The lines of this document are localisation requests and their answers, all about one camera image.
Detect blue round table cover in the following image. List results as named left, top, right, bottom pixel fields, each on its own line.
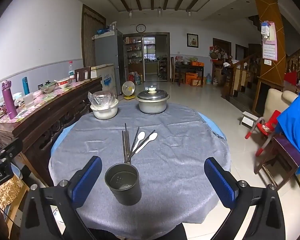
left=50, top=102, right=227, bottom=155

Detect grey tablecloth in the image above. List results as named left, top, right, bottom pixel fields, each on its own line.
left=49, top=102, right=231, bottom=239

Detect blue jacket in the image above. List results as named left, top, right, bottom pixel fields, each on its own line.
left=275, top=92, right=300, bottom=175

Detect pink wall calendar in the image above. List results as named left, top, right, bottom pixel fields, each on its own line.
left=261, top=22, right=278, bottom=61

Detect white step stool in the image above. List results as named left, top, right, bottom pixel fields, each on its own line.
left=239, top=111, right=258, bottom=126

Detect small electric fan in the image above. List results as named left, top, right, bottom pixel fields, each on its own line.
left=122, top=81, right=136, bottom=100

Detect pink patterned sideboard mat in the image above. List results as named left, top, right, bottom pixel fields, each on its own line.
left=0, top=79, right=92, bottom=123

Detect orange cardboard boxes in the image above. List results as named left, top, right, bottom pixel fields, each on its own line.
left=185, top=72, right=203, bottom=87

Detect white plastic spoon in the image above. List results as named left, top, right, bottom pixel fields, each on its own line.
left=134, top=132, right=158, bottom=154
left=131, top=131, right=146, bottom=155

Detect set of grey chopsticks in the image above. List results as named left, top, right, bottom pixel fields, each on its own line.
left=122, top=123, right=156, bottom=164

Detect wooden stair railing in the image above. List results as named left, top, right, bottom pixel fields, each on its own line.
left=221, top=52, right=262, bottom=100

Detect bowl with glass lid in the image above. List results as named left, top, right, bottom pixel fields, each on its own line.
left=38, top=80, right=57, bottom=93

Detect beige sofa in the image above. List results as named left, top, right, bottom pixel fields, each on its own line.
left=262, top=88, right=300, bottom=127

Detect purple water bottle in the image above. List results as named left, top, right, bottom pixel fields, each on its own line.
left=1, top=80, right=17, bottom=120

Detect grey refrigerator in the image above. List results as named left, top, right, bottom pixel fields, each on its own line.
left=92, top=29, right=124, bottom=97

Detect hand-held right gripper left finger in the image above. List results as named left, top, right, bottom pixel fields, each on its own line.
left=19, top=156, right=103, bottom=240

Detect wooden stool with purple seat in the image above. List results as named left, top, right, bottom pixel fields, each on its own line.
left=254, top=134, right=300, bottom=190

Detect aluminium pot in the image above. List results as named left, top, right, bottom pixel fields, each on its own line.
left=135, top=97, right=170, bottom=114

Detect framed wall picture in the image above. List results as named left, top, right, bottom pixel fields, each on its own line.
left=187, top=33, right=199, bottom=48

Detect grey metal utensil cup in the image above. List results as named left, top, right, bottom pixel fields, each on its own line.
left=104, top=163, right=142, bottom=206

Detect red plastic child chair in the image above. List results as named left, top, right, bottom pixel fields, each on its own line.
left=245, top=110, right=282, bottom=157

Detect dark wooden side table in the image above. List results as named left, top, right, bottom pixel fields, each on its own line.
left=175, top=64, right=205, bottom=85

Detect white chest freezer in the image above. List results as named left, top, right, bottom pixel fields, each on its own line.
left=90, top=64, right=117, bottom=97

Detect brown curtain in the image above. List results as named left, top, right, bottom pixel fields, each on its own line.
left=81, top=4, right=107, bottom=68

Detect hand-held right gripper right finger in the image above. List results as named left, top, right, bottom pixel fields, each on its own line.
left=204, top=157, right=290, bottom=240

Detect wooden chair behind sideboard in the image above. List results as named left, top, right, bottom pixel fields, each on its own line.
left=74, top=67, right=91, bottom=82

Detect dark wooden dining chair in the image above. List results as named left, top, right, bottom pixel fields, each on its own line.
left=170, top=57, right=180, bottom=83

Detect carved wooden sideboard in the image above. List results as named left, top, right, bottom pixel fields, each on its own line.
left=0, top=77, right=103, bottom=188

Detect teal water bottle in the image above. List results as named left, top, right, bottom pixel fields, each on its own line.
left=22, top=77, right=30, bottom=95

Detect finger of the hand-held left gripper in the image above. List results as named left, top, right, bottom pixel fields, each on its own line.
left=0, top=137, right=23, bottom=164

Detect pantry shelf with jars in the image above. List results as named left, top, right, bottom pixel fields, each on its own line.
left=124, top=35, right=143, bottom=75

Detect white basin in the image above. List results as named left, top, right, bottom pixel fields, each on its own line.
left=90, top=100, right=119, bottom=120

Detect gold patterned cloth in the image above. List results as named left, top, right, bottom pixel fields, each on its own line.
left=0, top=177, right=24, bottom=210

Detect aluminium pot lid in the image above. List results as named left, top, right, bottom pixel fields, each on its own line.
left=137, top=85, right=169, bottom=102

